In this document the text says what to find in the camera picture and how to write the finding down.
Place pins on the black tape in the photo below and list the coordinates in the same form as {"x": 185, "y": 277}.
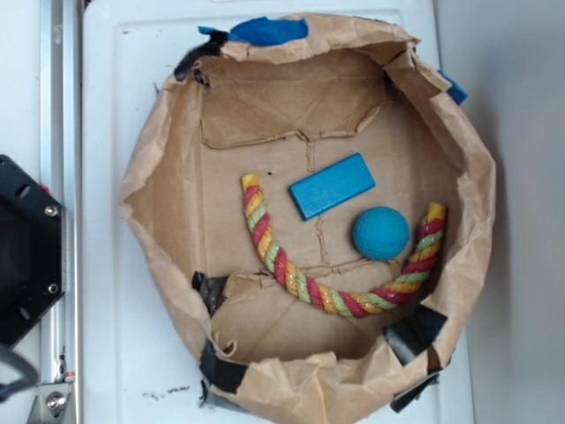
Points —
{"x": 212, "y": 48}
{"x": 226, "y": 376}
{"x": 210, "y": 290}
{"x": 414, "y": 333}

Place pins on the blue textured ball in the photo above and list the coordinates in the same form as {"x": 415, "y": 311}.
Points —
{"x": 381, "y": 233}

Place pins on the metal corner bracket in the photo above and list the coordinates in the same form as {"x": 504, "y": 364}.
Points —
{"x": 51, "y": 404}

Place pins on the aluminium extrusion rail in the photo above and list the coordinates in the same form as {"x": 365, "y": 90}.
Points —
{"x": 60, "y": 172}

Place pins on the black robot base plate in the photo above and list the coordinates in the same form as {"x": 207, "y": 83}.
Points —
{"x": 31, "y": 252}

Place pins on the brown paper bag bin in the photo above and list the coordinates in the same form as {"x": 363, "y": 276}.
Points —
{"x": 284, "y": 112}

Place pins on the blue painter tape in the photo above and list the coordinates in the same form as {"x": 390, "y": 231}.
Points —
{"x": 458, "y": 94}
{"x": 262, "y": 31}

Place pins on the multicolour twisted rope toy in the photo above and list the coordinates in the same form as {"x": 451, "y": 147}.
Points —
{"x": 297, "y": 283}

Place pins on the white plastic tray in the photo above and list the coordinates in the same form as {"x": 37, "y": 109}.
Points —
{"x": 135, "y": 368}

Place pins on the black tape lower right edge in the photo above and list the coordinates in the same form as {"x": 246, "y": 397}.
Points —
{"x": 402, "y": 399}

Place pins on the black tape top left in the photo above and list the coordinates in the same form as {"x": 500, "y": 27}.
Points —
{"x": 212, "y": 48}

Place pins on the black tape bottom right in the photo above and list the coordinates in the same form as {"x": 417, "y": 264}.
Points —
{"x": 414, "y": 333}

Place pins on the black tape inner left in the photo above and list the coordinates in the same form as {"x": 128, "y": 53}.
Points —
{"x": 210, "y": 290}

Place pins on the blue painter tape right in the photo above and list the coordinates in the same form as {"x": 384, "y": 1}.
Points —
{"x": 458, "y": 94}

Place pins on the black tape bottom left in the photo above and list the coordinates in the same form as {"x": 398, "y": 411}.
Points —
{"x": 226, "y": 376}

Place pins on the blue painter tape top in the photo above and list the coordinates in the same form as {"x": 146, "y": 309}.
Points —
{"x": 262, "y": 31}

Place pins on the blue rectangular block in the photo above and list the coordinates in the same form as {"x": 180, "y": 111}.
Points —
{"x": 332, "y": 186}

